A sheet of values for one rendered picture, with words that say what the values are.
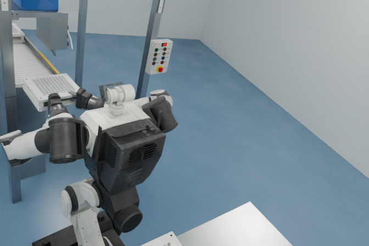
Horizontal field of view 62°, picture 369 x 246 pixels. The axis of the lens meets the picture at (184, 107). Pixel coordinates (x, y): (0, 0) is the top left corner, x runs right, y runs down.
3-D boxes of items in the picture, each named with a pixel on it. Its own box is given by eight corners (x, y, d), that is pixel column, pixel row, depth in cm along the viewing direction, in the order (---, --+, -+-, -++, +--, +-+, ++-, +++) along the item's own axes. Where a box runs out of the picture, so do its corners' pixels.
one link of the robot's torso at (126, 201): (142, 225, 138) (149, 197, 129) (117, 239, 129) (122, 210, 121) (111, 185, 154) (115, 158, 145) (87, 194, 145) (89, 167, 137)
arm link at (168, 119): (177, 117, 147) (175, 124, 134) (160, 124, 148) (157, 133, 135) (166, 95, 145) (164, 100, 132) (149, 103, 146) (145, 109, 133)
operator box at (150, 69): (166, 72, 243) (173, 42, 230) (149, 74, 232) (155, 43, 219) (162, 69, 247) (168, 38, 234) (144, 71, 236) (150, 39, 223)
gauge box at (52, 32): (67, 49, 190) (68, 17, 181) (49, 50, 184) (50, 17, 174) (52, 35, 203) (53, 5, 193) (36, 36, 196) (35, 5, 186)
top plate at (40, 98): (22, 81, 169) (22, 78, 168) (66, 76, 185) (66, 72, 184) (38, 103, 155) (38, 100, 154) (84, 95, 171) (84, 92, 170)
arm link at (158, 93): (171, 87, 167) (169, 93, 145) (175, 110, 169) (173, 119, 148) (150, 90, 167) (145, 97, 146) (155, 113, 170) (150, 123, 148)
